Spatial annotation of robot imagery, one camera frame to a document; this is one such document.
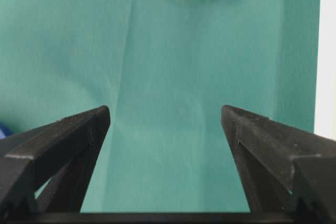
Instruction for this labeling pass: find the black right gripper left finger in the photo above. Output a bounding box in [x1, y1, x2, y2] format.
[1, 105, 110, 218]

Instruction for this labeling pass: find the green table cloth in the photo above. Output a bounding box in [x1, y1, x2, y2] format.
[1, 0, 320, 212]

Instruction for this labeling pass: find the white plastic case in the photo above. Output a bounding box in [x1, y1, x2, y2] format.
[314, 0, 335, 140]

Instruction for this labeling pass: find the blue tape roll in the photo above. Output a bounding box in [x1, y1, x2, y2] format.
[0, 123, 13, 140]

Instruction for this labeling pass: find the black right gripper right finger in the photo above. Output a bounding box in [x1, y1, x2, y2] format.
[221, 105, 335, 218]

